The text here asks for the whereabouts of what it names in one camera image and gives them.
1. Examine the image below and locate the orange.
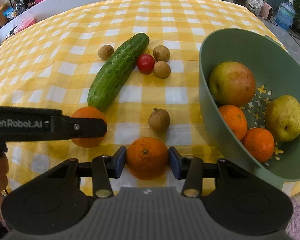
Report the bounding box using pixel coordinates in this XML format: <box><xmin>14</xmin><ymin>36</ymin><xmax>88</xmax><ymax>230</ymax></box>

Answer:
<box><xmin>71</xmin><ymin>106</ymin><xmax>107</xmax><ymax>148</ymax></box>
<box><xmin>126</xmin><ymin>137</ymin><xmax>169</xmax><ymax>180</ymax></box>
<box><xmin>218</xmin><ymin>105</ymin><xmax>248</xmax><ymax>141</ymax></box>
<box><xmin>242</xmin><ymin>128</ymin><xmax>275</xmax><ymax>163</ymax></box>

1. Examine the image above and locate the brown longan near front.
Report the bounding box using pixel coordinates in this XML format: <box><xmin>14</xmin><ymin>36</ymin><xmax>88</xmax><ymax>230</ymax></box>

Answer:
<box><xmin>148</xmin><ymin>108</ymin><xmax>170</xmax><ymax>132</ymax></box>

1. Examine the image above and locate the green cucumber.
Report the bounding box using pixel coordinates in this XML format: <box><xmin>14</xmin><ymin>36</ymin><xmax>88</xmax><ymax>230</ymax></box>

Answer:
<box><xmin>87</xmin><ymin>33</ymin><xmax>149</xmax><ymax>111</ymax></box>

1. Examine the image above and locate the brown longan far left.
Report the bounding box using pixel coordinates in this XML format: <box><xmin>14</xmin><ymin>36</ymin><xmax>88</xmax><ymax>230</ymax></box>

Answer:
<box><xmin>98</xmin><ymin>45</ymin><xmax>114</xmax><ymax>61</ymax></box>

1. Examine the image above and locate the yellow white checkered tablecloth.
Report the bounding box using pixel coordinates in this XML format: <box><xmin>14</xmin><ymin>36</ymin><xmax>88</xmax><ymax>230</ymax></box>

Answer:
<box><xmin>0</xmin><ymin>0</ymin><xmax>280</xmax><ymax>196</ymax></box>

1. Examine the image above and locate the large red-green apple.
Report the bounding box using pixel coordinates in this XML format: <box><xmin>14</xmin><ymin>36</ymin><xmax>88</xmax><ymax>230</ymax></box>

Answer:
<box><xmin>209</xmin><ymin>61</ymin><xmax>256</xmax><ymax>107</ymax></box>

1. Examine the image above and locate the red cherry tomato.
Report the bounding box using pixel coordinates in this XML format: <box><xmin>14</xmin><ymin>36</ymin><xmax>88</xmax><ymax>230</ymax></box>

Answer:
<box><xmin>137</xmin><ymin>54</ymin><xmax>155</xmax><ymax>74</ymax></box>

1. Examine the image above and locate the brown longan beside tomato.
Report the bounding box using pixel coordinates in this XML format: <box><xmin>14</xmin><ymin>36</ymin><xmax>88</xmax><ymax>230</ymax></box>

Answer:
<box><xmin>153</xmin><ymin>61</ymin><xmax>171</xmax><ymax>79</ymax></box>

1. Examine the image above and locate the yellow-green pear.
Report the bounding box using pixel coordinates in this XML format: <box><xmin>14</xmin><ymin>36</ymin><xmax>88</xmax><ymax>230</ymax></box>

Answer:
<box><xmin>266</xmin><ymin>95</ymin><xmax>300</xmax><ymax>142</ymax></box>

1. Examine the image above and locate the brown longan upper right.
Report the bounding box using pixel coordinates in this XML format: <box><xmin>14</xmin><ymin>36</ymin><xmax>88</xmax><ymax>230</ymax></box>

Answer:
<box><xmin>153</xmin><ymin>45</ymin><xmax>170</xmax><ymax>62</ymax></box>

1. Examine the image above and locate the green colander bowl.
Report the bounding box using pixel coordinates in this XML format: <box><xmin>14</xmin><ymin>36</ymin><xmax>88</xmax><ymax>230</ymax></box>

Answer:
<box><xmin>199</xmin><ymin>29</ymin><xmax>300</xmax><ymax>196</ymax></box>

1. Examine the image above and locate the white plastic bag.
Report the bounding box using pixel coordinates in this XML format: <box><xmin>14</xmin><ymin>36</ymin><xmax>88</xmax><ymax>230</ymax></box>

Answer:
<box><xmin>245</xmin><ymin>0</ymin><xmax>264</xmax><ymax>15</ymax></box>

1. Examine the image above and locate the blue water jug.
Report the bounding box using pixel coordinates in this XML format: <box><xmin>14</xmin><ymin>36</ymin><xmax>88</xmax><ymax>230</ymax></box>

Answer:
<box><xmin>274</xmin><ymin>0</ymin><xmax>296</xmax><ymax>30</ymax></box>

